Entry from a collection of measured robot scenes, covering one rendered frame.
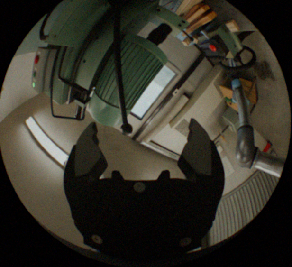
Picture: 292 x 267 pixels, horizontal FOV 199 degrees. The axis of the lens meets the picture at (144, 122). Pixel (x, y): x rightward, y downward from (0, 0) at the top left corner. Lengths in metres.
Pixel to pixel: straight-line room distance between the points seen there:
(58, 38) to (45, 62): 0.13
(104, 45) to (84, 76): 0.12
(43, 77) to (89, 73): 0.19
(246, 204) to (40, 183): 3.83
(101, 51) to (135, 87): 0.16
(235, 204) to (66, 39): 3.18
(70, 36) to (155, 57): 0.24
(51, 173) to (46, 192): 0.32
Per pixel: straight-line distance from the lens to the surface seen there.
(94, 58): 0.29
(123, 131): 0.21
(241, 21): 0.41
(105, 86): 0.26
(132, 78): 0.24
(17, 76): 2.54
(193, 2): 0.41
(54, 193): 1.49
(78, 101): 0.39
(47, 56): 0.36
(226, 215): 3.02
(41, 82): 0.38
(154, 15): 0.38
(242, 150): 0.44
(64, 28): 0.25
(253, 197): 2.96
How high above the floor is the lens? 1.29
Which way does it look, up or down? 26 degrees up
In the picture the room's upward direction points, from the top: 141 degrees counter-clockwise
